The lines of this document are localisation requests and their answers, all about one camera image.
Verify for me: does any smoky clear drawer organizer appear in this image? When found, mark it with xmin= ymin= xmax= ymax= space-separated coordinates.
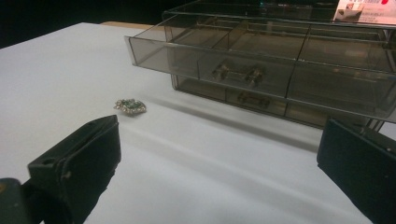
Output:
xmin=162 ymin=0 xmax=396 ymax=132

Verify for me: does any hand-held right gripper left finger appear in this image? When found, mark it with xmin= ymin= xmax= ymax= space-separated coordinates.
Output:
xmin=27 ymin=114 xmax=122 ymax=224

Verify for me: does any white and red box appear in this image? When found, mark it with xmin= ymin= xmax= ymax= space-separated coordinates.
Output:
xmin=332 ymin=0 xmax=396 ymax=26

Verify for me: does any smoky clear closed drawer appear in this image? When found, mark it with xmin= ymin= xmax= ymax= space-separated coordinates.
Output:
xmin=172 ymin=74 xmax=372 ymax=129

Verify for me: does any green gem brooch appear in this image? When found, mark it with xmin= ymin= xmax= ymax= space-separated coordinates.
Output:
xmin=113 ymin=98 xmax=148 ymax=117

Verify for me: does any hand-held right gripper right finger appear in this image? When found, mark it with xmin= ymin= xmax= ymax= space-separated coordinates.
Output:
xmin=316 ymin=118 xmax=396 ymax=224

